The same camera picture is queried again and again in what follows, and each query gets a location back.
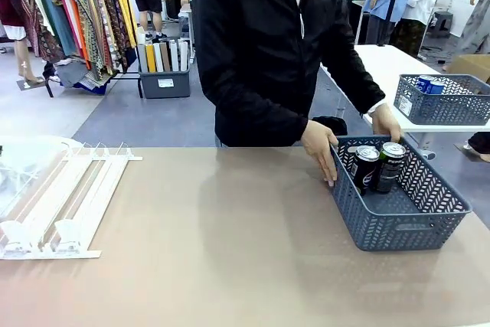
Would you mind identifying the black clothes rack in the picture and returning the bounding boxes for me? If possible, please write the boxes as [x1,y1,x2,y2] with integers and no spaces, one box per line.
[45,0,145,99]

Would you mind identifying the foot with dark trouser leg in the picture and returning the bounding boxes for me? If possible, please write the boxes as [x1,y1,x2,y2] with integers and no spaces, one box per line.
[462,131,490,162]

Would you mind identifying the person's right forearm black sleeve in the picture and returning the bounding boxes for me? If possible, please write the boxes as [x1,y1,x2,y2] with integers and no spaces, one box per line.
[214,81,310,146]

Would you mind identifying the teal green garment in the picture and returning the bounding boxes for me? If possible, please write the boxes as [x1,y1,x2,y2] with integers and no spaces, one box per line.
[31,0,78,57]

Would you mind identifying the yellow garment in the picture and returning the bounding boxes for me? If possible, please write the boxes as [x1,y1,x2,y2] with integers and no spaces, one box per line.
[106,0,138,49]

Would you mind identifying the brown patterned garment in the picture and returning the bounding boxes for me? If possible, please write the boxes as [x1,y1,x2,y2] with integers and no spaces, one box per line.
[18,0,65,63]

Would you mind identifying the orange garment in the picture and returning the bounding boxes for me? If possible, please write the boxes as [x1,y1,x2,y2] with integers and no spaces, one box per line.
[67,0,92,70]

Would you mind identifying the grey plastic stool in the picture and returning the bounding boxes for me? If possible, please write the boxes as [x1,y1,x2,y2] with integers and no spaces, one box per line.
[433,11,455,39]

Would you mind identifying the person's right hand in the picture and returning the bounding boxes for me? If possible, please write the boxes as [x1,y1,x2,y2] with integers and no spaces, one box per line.
[300,119,340,188]

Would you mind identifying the white can dispenser rack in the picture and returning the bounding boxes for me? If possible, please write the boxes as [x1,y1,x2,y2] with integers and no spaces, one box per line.
[0,141,143,260]

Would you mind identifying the grey fabric roll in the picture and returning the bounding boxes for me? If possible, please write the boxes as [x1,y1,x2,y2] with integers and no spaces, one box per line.
[137,44,149,74]

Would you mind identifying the black fabric bundle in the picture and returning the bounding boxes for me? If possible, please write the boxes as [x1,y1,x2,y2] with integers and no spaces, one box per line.
[312,115,349,137]

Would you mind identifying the grey plastic lattice basket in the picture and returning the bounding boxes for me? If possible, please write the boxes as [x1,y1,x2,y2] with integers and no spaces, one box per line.
[393,74,490,126]
[328,135,473,253]

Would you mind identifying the black Pepsi can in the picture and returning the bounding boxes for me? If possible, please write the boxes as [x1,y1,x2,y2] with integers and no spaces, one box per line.
[351,145,381,196]

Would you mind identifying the brown cardboard box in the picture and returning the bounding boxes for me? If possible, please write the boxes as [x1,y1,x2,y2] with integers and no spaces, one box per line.
[447,54,490,83]

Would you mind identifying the person's left forearm black sleeve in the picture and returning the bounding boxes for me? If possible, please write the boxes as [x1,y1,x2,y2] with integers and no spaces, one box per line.
[325,41,387,114]

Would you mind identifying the white translucent plastic sheet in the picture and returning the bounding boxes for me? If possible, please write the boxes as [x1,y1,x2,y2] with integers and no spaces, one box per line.
[0,134,83,221]

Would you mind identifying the dark grey Pepsi can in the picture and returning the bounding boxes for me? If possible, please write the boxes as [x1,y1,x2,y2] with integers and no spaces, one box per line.
[373,142,407,195]

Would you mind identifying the person in black jacket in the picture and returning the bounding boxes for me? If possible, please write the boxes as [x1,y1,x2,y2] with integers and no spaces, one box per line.
[191,0,387,148]

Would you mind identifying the mannequin in grey dress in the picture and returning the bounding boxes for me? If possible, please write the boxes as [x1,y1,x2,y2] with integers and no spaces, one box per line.
[457,0,490,55]

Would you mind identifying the mannequin legs on stand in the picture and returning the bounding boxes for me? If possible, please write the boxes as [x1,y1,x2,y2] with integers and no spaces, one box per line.
[14,35,46,91]

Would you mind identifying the person's left hand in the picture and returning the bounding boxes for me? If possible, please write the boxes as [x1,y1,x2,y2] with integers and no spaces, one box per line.
[369,102,403,145]

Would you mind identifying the white side table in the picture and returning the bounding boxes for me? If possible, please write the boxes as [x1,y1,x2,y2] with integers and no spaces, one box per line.
[319,44,490,160]

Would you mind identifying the white fabric roll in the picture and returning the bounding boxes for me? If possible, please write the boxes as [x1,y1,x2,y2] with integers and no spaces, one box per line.
[169,39,180,72]
[152,42,165,73]
[178,38,190,72]

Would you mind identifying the yellow fabric roll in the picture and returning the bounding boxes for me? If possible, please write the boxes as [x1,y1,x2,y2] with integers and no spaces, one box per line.
[145,44,157,74]

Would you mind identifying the brown fabric roll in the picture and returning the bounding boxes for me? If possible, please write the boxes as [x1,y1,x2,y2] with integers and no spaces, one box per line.
[159,41,172,73]

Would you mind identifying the grey storage bin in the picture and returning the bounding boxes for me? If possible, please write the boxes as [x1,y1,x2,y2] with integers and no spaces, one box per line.
[138,69,191,100]

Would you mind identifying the grey fabric pile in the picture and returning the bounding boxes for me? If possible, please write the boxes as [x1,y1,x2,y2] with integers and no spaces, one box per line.
[54,59,113,95]

